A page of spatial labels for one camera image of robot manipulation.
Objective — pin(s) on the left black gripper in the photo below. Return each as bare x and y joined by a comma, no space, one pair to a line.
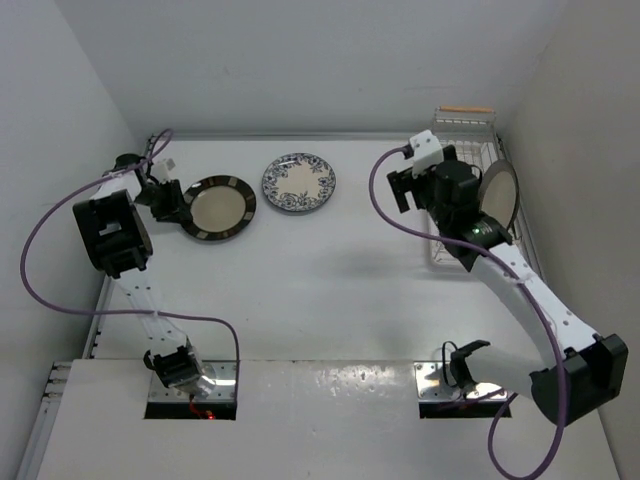
176,209

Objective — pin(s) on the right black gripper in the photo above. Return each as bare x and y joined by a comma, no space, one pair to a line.
402,182

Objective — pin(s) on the dark rim patterned plate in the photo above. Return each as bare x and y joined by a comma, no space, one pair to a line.
223,207

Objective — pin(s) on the metallic rim cream plate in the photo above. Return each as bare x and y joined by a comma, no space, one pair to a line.
499,193

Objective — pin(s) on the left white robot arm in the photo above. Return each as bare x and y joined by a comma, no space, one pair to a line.
118,244

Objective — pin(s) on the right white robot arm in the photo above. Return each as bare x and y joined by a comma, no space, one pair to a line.
578,369

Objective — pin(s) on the blue floral plate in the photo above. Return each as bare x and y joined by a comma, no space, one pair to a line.
298,182

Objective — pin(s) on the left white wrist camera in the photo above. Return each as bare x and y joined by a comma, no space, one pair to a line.
162,170

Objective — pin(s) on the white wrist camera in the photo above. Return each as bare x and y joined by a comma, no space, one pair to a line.
426,150
162,170

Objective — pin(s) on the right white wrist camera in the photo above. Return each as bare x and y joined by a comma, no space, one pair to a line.
426,150

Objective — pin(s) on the white wire dish rack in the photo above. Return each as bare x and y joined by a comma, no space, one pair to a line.
471,130

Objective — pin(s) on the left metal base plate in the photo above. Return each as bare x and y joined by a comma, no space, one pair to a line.
218,386

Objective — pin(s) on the metal base plate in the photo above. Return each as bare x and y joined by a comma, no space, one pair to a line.
218,386
434,384

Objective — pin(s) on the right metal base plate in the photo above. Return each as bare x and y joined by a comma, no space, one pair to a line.
434,384

